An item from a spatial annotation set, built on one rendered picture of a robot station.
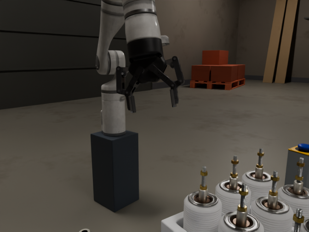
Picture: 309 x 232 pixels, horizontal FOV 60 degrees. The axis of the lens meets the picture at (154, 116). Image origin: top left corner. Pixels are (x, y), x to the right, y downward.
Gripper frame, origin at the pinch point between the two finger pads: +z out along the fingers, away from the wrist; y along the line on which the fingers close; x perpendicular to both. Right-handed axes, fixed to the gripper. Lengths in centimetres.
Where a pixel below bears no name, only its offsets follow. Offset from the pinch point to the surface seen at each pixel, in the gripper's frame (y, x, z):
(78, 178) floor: -59, 67, 30
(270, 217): 21.9, 7.9, 28.8
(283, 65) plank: 180, 631, -58
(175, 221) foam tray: -1.1, 12.2, 30.7
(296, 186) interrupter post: 31.0, 19.6, 25.8
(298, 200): 30.4, 16.6, 28.6
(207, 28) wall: 17, 590, -167
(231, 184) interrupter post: 14.7, 18.9, 24.0
